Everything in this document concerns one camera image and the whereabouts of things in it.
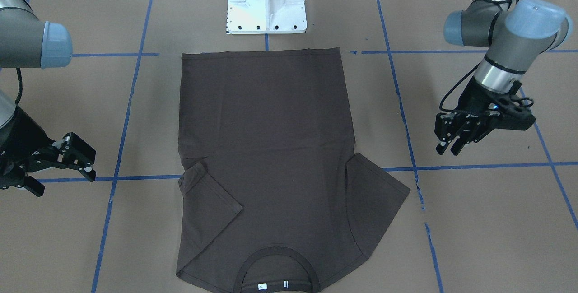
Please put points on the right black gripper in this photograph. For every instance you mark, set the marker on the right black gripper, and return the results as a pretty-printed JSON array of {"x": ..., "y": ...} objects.
[{"x": 21, "y": 141}]

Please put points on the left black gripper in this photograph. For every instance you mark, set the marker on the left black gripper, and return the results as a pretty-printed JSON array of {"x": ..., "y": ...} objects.
[{"x": 477, "y": 97}]

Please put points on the dark brown t-shirt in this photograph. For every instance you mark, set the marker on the dark brown t-shirt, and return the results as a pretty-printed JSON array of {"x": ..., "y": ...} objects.
[{"x": 274, "y": 196}]

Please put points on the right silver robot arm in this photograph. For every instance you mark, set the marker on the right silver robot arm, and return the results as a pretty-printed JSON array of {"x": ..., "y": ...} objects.
[{"x": 28, "y": 42}]

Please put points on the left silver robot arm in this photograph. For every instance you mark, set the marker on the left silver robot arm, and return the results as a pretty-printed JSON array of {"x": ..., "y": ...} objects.
[{"x": 515, "y": 33}]

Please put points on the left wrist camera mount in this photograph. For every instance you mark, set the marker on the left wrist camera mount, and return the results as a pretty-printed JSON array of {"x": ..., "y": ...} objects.
[{"x": 512, "y": 112}]

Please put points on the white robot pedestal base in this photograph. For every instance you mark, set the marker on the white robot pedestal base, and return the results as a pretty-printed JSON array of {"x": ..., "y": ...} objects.
[{"x": 266, "y": 17}]

